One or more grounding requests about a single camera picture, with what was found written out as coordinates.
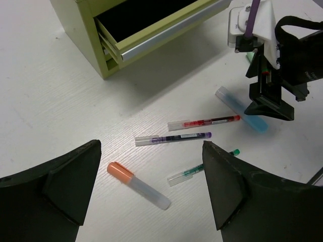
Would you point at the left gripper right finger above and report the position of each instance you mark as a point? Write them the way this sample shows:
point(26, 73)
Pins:
point(250, 204)

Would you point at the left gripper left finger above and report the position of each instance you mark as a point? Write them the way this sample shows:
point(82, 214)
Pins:
point(49, 202)

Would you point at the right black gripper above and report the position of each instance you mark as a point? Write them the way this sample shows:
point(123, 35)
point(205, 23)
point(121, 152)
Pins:
point(269, 87)

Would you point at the blue highlighter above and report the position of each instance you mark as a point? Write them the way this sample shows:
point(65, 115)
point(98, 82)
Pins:
point(235, 104)

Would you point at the green cap highlighter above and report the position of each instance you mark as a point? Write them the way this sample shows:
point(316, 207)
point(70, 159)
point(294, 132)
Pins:
point(250, 56)

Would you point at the orange cap highlighter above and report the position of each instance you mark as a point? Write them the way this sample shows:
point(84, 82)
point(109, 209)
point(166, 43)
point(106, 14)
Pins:
point(128, 178)

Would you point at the chest drawer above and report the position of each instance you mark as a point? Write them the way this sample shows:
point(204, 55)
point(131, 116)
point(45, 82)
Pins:
point(131, 29)

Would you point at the green metal drawer chest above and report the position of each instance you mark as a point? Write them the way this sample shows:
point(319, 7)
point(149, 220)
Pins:
point(78, 21)

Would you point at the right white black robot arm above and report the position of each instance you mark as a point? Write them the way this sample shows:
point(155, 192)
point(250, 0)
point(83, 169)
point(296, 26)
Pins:
point(300, 60)

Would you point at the green gel pen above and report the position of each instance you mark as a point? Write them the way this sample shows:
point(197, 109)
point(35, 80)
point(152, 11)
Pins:
point(184, 174)

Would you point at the red gel pen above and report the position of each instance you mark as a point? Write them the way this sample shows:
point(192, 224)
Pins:
point(187, 124)

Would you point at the purple gel pen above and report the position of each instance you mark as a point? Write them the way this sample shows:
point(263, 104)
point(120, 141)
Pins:
point(153, 140)

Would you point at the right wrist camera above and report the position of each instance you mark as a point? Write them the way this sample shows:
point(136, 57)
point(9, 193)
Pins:
point(237, 26)

